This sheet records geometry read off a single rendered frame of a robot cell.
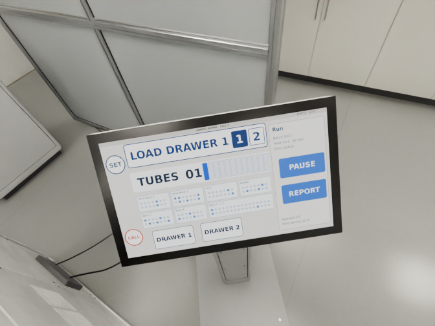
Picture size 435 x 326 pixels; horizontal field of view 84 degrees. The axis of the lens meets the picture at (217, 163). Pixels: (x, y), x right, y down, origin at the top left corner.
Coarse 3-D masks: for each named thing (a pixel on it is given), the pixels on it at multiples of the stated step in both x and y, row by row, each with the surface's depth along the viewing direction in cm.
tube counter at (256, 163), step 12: (240, 156) 51; (252, 156) 51; (264, 156) 51; (192, 168) 52; (204, 168) 52; (216, 168) 52; (228, 168) 52; (240, 168) 52; (252, 168) 52; (264, 168) 52; (192, 180) 52; (204, 180) 52
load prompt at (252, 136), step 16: (240, 128) 50; (256, 128) 50; (128, 144) 50; (144, 144) 50; (160, 144) 50; (176, 144) 50; (192, 144) 50; (208, 144) 51; (224, 144) 51; (240, 144) 51; (256, 144) 51; (128, 160) 51; (144, 160) 51; (160, 160) 51; (176, 160) 51
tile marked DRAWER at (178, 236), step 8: (192, 224) 54; (152, 232) 54; (160, 232) 54; (168, 232) 54; (176, 232) 55; (184, 232) 55; (192, 232) 55; (160, 240) 55; (168, 240) 55; (176, 240) 55; (184, 240) 55; (192, 240) 55; (160, 248) 55
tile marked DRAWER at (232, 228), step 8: (200, 224) 54; (208, 224) 54; (216, 224) 54; (224, 224) 54; (232, 224) 55; (240, 224) 55; (208, 232) 55; (216, 232) 55; (224, 232) 55; (232, 232) 55; (240, 232) 55; (208, 240) 55; (216, 240) 55
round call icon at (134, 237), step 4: (132, 228) 54; (136, 228) 54; (140, 228) 54; (124, 232) 54; (128, 232) 54; (132, 232) 54; (136, 232) 54; (140, 232) 54; (124, 236) 54; (128, 236) 54; (132, 236) 54; (136, 236) 54; (140, 236) 54; (128, 240) 55; (132, 240) 55; (136, 240) 55; (140, 240) 55; (128, 244) 55; (132, 244) 55; (136, 244) 55; (140, 244) 55
